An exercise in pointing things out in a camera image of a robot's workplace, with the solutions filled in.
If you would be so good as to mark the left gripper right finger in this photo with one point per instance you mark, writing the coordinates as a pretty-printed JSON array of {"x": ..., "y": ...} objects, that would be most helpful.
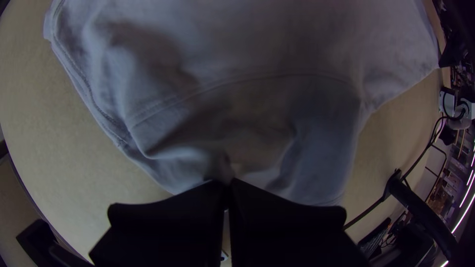
[{"x": 289, "y": 237}]

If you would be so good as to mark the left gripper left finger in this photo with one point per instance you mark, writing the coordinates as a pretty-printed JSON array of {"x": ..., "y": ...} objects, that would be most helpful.
[{"x": 167, "y": 233}]

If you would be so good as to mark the white t-shirt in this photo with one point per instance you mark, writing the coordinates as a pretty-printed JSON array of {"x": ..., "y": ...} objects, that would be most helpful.
[{"x": 222, "y": 92}]

